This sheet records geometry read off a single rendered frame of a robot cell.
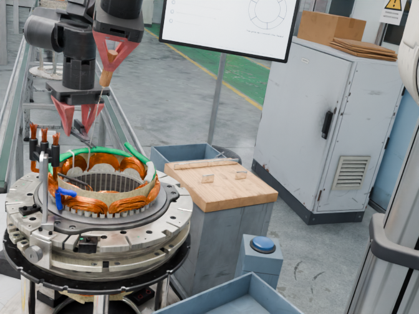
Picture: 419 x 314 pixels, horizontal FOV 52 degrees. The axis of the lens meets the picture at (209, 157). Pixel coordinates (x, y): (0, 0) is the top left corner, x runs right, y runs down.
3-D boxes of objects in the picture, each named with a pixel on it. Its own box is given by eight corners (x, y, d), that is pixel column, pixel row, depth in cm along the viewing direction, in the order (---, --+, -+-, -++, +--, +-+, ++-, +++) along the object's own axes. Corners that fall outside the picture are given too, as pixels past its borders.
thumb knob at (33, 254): (29, 256, 63) (29, 242, 62) (43, 262, 62) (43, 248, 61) (24, 260, 62) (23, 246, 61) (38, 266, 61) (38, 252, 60)
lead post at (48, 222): (40, 231, 64) (40, 159, 59) (42, 222, 66) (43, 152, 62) (53, 231, 64) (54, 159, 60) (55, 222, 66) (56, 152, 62)
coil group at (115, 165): (85, 171, 83) (86, 151, 81) (117, 171, 85) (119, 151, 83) (86, 175, 81) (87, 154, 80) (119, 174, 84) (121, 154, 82)
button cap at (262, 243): (253, 250, 78) (254, 245, 78) (251, 238, 82) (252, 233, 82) (274, 252, 78) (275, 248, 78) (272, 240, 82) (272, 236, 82)
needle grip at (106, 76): (96, 81, 69) (105, 49, 66) (106, 81, 70) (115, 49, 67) (101, 87, 68) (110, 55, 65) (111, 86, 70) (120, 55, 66)
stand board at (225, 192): (163, 172, 103) (164, 162, 102) (229, 166, 112) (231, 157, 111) (204, 212, 87) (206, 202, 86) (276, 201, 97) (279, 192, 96)
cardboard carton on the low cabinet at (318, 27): (359, 49, 324) (367, 19, 316) (331, 46, 310) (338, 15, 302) (323, 40, 355) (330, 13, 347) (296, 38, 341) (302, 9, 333)
